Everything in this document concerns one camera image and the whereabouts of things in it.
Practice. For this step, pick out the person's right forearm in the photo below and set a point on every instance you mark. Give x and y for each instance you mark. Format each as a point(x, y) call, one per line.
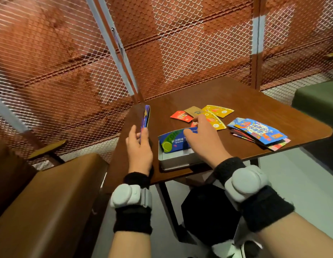
point(300, 236)

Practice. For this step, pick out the yellow cartoon card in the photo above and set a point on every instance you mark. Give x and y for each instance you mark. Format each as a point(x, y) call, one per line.
point(218, 110)
point(216, 122)

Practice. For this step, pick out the orange card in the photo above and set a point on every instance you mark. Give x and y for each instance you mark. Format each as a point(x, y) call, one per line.
point(193, 124)

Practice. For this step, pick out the white shoe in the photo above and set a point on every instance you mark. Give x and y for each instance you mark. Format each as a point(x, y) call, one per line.
point(236, 249)

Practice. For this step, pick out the blue card with green ball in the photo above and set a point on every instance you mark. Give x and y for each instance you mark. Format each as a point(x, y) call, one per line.
point(174, 141)

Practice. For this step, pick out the person's left forearm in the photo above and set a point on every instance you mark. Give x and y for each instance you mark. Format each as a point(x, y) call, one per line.
point(131, 245)

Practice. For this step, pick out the black wristband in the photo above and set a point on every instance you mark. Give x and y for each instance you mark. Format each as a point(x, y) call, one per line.
point(136, 179)
point(265, 209)
point(227, 167)
point(132, 220)

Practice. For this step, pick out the stack of colourful blue cards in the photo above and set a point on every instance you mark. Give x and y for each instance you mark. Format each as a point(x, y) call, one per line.
point(259, 131)

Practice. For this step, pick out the green cushioned seat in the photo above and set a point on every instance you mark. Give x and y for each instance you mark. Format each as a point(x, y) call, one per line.
point(318, 104)

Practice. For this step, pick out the person's right hand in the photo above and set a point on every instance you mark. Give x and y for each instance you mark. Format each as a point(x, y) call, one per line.
point(206, 147)

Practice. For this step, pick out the person's left hand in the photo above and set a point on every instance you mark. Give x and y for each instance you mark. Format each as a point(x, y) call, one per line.
point(139, 155)

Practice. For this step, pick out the grey wrist tracker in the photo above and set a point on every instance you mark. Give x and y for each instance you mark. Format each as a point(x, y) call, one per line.
point(245, 182)
point(128, 195)

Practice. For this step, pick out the person's left thumb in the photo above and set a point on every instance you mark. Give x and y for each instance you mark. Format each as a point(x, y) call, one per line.
point(145, 137)

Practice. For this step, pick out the yellow wooden chair seat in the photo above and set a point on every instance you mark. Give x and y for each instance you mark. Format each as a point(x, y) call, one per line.
point(46, 150)

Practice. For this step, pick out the silver metal tin box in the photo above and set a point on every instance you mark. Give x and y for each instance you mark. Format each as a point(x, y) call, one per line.
point(177, 161)

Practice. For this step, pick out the red card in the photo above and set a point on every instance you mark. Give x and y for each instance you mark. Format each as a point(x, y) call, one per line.
point(181, 116)

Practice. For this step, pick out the person's right thumb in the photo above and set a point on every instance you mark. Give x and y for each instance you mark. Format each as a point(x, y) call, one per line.
point(192, 137)

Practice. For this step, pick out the brown leather bench seat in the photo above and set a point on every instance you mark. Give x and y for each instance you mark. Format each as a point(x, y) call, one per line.
point(45, 206)

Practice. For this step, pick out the person's black trouser knee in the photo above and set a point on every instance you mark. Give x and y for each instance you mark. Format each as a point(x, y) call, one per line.
point(209, 212)

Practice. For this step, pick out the brown card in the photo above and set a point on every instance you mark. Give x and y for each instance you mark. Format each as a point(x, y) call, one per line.
point(193, 111)

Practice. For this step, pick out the metal mesh fence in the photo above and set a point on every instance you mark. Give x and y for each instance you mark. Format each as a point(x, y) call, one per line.
point(61, 64)

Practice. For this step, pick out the grey and brown fence post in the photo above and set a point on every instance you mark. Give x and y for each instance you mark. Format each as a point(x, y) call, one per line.
point(115, 48)
point(13, 118)
point(258, 42)

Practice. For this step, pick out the blue tin lid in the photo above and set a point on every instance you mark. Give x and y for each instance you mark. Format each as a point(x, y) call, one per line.
point(146, 116)

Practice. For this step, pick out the black table leg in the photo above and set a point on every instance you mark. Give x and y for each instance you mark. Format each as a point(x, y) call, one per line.
point(171, 212)

